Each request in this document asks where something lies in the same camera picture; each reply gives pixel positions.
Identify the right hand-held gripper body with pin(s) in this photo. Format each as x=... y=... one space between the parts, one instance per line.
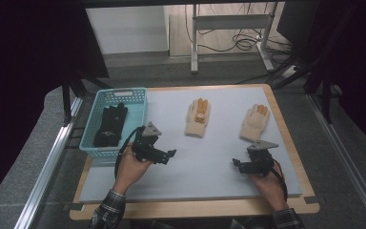
x=260 y=160

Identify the person's right hand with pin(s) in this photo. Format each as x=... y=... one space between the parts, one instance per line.
x=271 y=187

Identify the grey foam mat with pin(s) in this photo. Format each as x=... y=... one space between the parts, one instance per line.
x=203 y=171

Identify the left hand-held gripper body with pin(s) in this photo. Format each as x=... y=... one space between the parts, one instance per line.
x=146 y=149

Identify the aluminium rail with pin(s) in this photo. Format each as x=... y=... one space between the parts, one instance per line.
x=49 y=162
x=346 y=156

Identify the person's left hand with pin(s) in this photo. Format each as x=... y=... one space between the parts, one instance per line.
x=130 y=171

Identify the grey tape piece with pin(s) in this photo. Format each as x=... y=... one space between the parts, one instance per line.
x=74 y=207
x=314 y=199

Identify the teal plastic basket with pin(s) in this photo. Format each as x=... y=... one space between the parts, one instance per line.
x=136 y=111

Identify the black tripod stand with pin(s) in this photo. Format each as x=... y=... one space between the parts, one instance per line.
x=325 y=95
x=66 y=98

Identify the white metal stand frame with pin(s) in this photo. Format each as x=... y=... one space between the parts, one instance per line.
x=232 y=22

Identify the white power strip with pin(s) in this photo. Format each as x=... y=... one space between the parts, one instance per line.
x=288 y=71

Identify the cream glove with orange fingertips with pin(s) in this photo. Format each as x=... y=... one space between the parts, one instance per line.
x=197 y=122
x=254 y=124

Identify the white panel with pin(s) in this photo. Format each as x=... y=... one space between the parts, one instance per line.
x=127 y=30

